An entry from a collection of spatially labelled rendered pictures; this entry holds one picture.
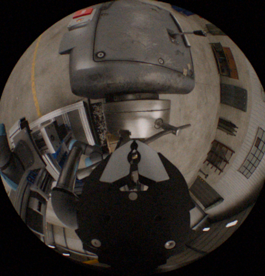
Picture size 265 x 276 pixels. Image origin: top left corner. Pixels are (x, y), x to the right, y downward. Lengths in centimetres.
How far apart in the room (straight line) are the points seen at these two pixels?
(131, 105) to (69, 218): 38
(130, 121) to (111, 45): 22
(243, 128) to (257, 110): 169
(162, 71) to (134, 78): 9
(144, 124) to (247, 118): 672
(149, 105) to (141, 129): 8
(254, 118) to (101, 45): 696
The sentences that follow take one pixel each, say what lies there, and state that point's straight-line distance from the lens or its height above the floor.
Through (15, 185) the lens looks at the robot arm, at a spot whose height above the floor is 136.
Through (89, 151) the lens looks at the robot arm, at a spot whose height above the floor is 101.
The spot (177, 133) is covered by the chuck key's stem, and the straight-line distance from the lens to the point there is 22.
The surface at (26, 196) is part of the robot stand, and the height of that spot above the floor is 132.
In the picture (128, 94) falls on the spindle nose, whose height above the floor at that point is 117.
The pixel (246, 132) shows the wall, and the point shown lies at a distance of 701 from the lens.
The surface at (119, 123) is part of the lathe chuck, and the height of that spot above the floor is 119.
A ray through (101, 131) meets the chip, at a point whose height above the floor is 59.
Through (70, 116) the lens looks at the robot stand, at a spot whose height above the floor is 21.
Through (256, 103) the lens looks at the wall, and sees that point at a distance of 683.
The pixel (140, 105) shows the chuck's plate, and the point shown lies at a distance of 24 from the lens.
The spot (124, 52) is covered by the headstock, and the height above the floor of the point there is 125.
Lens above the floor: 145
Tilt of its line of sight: 58 degrees down
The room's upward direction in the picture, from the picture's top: 140 degrees clockwise
